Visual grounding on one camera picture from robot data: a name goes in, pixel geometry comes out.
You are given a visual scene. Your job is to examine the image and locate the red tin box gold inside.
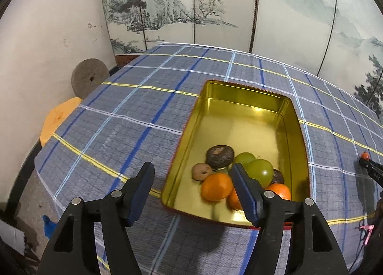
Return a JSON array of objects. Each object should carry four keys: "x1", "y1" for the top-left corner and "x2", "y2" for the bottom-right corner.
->
[{"x1": 161, "y1": 80, "x2": 312, "y2": 230}]

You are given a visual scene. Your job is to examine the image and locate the orange tangerine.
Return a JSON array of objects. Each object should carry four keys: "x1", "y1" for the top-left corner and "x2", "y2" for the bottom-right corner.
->
[
  {"x1": 227, "y1": 188, "x2": 243, "y2": 211},
  {"x1": 200, "y1": 173, "x2": 234, "y2": 202},
  {"x1": 266, "y1": 183, "x2": 292, "y2": 201}
]

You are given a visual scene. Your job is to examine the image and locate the blue plaid tablecloth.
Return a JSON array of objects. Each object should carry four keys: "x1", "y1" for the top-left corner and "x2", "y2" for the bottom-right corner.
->
[{"x1": 34, "y1": 42, "x2": 383, "y2": 275}]

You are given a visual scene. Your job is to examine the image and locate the landscape painted folding screen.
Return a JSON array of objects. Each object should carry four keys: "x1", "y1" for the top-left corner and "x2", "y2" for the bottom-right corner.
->
[{"x1": 98, "y1": 0, "x2": 383, "y2": 114}]

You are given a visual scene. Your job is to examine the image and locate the white cardboard piece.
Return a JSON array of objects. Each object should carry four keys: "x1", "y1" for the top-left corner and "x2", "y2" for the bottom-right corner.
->
[{"x1": 0, "y1": 218, "x2": 26, "y2": 252}]

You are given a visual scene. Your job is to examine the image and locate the orange round stool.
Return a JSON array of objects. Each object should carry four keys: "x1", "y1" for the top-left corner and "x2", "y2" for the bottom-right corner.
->
[{"x1": 40, "y1": 97, "x2": 84, "y2": 148}]

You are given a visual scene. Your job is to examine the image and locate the green tomato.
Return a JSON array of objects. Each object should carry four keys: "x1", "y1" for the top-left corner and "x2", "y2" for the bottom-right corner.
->
[
  {"x1": 245, "y1": 158, "x2": 274, "y2": 189},
  {"x1": 233, "y1": 152, "x2": 256, "y2": 171}
]

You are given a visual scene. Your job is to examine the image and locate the dark brown wrinkled fruit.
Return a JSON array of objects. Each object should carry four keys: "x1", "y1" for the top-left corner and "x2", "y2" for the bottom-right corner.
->
[
  {"x1": 271, "y1": 169, "x2": 285, "y2": 186},
  {"x1": 205, "y1": 145, "x2": 235, "y2": 169}
]

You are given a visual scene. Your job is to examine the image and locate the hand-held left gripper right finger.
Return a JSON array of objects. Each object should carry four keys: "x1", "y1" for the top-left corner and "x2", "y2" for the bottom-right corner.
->
[{"x1": 230, "y1": 163, "x2": 349, "y2": 275}]

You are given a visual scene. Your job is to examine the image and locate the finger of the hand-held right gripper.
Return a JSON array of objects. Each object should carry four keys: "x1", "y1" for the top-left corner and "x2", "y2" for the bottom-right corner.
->
[{"x1": 359, "y1": 158, "x2": 383, "y2": 174}]

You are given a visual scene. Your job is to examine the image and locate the small brown fruit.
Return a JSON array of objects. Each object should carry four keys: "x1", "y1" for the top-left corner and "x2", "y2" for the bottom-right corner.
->
[{"x1": 192, "y1": 163, "x2": 214, "y2": 180}]

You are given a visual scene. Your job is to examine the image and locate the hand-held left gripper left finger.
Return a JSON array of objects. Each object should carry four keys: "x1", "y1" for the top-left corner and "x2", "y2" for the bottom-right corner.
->
[{"x1": 36, "y1": 161, "x2": 155, "y2": 275}]

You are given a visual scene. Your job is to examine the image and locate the blue tape patch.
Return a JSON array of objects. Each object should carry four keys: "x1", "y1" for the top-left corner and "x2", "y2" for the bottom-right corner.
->
[{"x1": 42, "y1": 215, "x2": 57, "y2": 238}]

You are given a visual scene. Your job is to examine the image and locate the pink plastic object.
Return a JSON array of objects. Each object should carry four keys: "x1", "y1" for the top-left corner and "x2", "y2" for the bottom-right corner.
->
[{"x1": 357, "y1": 224, "x2": 375, "y2": 246}]

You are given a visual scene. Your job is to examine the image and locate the grey stone disc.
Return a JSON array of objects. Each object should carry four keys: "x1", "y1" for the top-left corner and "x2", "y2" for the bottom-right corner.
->
[{"x1": 71, "y1": 58, "x2": 109, "y2": 98}]

